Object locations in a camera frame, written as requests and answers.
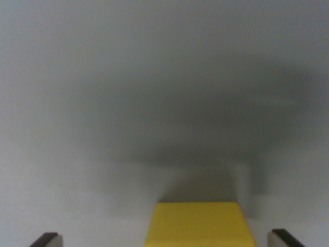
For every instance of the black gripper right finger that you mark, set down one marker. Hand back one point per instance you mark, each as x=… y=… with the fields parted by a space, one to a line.
x=281 y=240

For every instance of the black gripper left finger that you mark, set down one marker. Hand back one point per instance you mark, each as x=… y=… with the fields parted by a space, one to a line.
x=48 y=240

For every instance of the yellow cube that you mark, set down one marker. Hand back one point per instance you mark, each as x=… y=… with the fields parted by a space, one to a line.
x=198 y=226

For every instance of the grey plastic bin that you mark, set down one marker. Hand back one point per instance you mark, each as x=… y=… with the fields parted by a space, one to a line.
x=128 y=77

